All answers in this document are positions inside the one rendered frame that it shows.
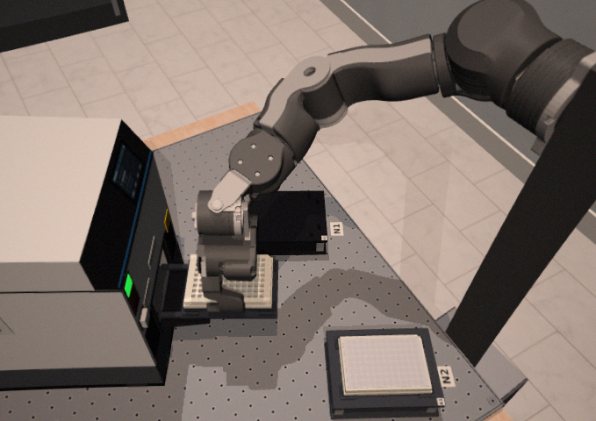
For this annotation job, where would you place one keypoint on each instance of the cream label with black lettering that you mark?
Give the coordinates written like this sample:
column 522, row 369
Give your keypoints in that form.
column 336, row 228
column 446, row 377

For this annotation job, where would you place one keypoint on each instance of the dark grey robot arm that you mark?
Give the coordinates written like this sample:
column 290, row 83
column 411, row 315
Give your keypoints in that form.
column 490, row 44

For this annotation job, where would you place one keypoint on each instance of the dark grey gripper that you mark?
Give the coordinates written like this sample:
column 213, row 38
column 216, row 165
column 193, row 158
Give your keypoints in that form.
column 234, row 257

